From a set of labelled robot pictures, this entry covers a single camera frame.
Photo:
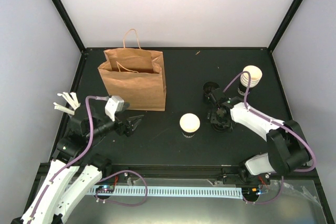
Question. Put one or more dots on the black frame post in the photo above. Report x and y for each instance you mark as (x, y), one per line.
(293, 8)
(69, 24)

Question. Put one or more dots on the black frame post left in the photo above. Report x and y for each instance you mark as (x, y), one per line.
(69, 24)

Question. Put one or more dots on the brown paper bag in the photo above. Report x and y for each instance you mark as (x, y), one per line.
(136, 75)

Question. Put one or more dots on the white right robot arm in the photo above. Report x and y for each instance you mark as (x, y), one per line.
(287, 149)

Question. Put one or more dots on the black front aluminium rail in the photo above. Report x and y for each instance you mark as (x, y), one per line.
(170, 171)

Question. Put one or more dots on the left small circuit board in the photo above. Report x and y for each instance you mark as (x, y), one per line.
(106, 189)

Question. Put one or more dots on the black frame post right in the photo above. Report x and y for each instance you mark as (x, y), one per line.
(293, 8)

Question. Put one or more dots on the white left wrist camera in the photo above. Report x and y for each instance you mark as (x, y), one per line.
(114, 105)

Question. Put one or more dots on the white slotted cable duct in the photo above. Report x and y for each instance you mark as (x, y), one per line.
(166, 191)

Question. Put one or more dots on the right small circuit board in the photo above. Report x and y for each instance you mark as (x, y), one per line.
(254, 191)

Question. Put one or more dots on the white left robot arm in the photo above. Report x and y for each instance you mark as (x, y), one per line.
(66, 183)

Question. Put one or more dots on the white wooden stirrers in glass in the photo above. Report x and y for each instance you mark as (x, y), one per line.
(65, 102)

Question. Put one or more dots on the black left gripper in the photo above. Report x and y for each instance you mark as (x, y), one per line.
(122, 129)

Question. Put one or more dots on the stack of black paper cups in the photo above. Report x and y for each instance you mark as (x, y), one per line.
(250, 78)

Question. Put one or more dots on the single black paper cup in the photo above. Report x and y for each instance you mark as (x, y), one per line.
(189, 124)

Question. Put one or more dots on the small circuit board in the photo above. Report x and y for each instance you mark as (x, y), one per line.
(106, 189)
(254, 191)

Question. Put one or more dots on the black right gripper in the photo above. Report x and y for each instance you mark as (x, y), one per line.
(213, 115)

